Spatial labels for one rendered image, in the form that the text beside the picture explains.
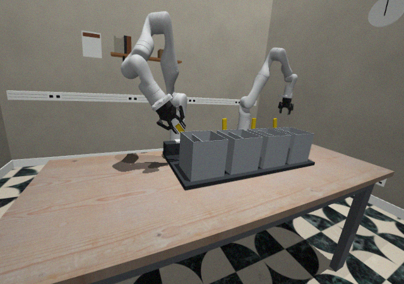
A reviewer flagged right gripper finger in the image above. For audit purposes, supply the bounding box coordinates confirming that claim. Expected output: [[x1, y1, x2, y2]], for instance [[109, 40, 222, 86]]
[[157, 115, 179, 134], [170, 105, 186, 129]]

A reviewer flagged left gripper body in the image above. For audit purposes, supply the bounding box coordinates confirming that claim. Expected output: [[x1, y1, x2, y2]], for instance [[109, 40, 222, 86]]
[[282, 98, 292, 107]]

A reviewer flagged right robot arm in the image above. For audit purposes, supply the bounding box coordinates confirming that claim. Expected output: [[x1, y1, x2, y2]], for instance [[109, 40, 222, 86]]
[[121, 11, 187, 117]]

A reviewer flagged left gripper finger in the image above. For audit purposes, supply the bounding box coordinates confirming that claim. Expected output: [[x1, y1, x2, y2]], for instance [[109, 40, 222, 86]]
[[278, 102, 285, 114], [285, 104, 294, 115]]

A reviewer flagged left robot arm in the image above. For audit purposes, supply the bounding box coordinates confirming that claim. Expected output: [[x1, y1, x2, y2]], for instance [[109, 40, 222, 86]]
[[237, 47, 297, 131]]

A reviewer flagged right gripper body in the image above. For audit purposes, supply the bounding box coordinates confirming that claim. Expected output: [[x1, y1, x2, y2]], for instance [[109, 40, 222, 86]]
[[156, 101, 176, 122]]

